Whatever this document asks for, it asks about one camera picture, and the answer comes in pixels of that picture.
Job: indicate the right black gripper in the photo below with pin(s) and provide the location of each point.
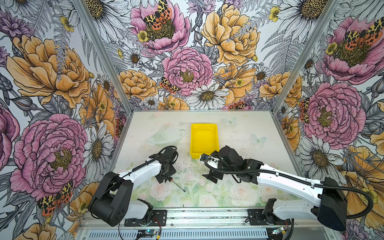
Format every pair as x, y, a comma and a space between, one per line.
213, 173

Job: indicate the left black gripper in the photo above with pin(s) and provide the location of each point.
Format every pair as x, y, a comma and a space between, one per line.
172, 172

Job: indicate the orange black handled screwdriver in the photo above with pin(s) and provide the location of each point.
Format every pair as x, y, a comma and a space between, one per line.
177, 184

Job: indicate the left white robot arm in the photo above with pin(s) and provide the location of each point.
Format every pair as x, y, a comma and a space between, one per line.
112, 203

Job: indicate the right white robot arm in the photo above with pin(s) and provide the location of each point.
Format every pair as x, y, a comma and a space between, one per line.
320, 201

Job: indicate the yellow plastic bin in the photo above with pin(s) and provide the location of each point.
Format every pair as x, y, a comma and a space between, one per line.
204, 139

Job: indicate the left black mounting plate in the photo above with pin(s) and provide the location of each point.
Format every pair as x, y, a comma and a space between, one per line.
158, 218

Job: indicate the black mounting plate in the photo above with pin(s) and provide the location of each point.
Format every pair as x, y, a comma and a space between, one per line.
158, 218
261, 217

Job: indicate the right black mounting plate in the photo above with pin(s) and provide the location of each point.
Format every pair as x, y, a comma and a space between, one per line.
261, 217

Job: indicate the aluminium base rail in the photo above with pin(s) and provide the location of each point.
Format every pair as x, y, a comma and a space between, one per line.
207, 224

